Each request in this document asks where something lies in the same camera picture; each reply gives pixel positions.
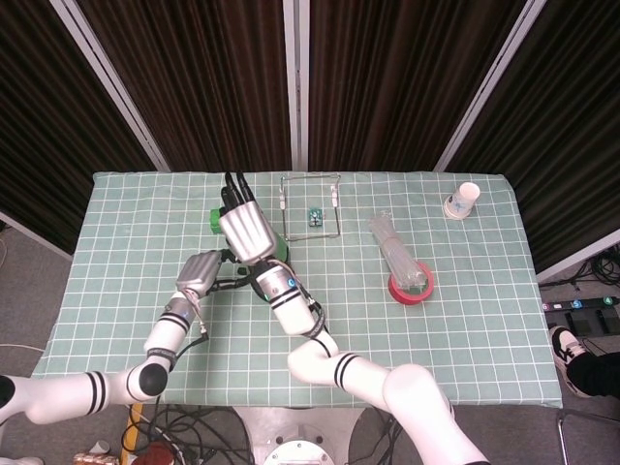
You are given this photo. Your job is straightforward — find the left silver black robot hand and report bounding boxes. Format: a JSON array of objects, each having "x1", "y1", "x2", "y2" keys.
[{"x1": 174, "y1": 249, "x2": 253, "y2": 296}]

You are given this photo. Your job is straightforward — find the grey metal chair leg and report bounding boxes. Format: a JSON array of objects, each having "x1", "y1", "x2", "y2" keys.
[{"x1": 556, "y1": 409, "x2": 620, "y2": 465}]

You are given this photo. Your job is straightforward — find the black power strip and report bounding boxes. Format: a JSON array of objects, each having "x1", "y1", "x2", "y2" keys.
[{"x1": 542, "y1": 294, "x2": 620, "y2": 314}]

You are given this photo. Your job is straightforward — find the green toy building brick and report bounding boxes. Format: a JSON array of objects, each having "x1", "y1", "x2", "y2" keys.
[{"x1": 208, "y1": 206, "x2": 229, "y2": 234}]

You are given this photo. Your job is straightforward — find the green white checkered tablecloth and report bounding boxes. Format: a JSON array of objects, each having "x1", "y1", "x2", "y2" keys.
[{"x1": 31, "y1": 170, "x2": 564, "y2": 409}]

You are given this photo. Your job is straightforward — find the black foot pedal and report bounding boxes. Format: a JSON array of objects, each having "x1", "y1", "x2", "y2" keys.
[{"x1": 564, "y1": 309, "x2": 620, "y2": 335}]

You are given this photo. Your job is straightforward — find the bundle of clear straws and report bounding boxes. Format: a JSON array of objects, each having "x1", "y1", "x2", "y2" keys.
[{"x1": 369, "y1": 208, "x2": 435, "y2": 294}]

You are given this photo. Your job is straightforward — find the white black sneaker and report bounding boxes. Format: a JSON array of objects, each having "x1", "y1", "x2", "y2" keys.
[{"x1": 549, "y1": 325, "x2": 595, "y2": 398}]

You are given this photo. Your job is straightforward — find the metal wire stand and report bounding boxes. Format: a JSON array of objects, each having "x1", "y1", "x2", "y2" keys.
[{"x1": 279, "y1": 172, "x2": 341, "y2": 242}]

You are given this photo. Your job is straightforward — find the black floor cable bundle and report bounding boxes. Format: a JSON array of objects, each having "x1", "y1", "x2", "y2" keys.
[{"x1": 120, "y1": 404, "x2": 256, "y2": 465}]

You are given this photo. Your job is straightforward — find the black trouser leg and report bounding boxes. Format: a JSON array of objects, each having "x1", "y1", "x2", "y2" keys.
[{"x1": 566, "y1": 351, "x2": 620, "y2": 399}]

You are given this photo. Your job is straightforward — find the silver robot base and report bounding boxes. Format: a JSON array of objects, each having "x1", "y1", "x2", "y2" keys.
[{"x1": 232, "y1": 405, "x2": 374, "y2": 465}]

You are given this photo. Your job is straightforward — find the white screen frame post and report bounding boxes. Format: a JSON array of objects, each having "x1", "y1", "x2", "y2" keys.
[
  {"x1": 47, "y1": 0, "x2": 171, "y2": 173},
  {"x1": 433, "y1": 0, "x2": 563, "y2": 173},
  {"x1": 283, "y1": 0, "x2": 311, "y2": 171}
]

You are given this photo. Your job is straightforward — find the white flower print paper cups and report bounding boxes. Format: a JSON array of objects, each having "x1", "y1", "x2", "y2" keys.
[{"x1": 442, "y1": 181, "x2": 481, "y2": 222}]

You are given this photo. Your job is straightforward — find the yellow floor strip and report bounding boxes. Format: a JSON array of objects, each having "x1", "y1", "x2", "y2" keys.
[{"x1": 124, "y1": 404, "x2": 145, "y2": 459}]

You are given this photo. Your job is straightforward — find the red tape roll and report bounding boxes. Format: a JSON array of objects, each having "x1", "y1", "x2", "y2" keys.
[{"x1": 387, "y1": 261, "x2": 436, "y2": 307}]

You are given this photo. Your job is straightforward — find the green cloth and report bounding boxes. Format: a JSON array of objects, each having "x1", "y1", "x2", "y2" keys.
[{"x1": 274, "y1": 233, "x2": 292, "y2": 266}]

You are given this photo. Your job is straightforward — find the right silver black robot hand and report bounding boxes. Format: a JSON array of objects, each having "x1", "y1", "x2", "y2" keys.
[{"x1": 218, "y1": 170, "x2": 283, "y2": 266}]

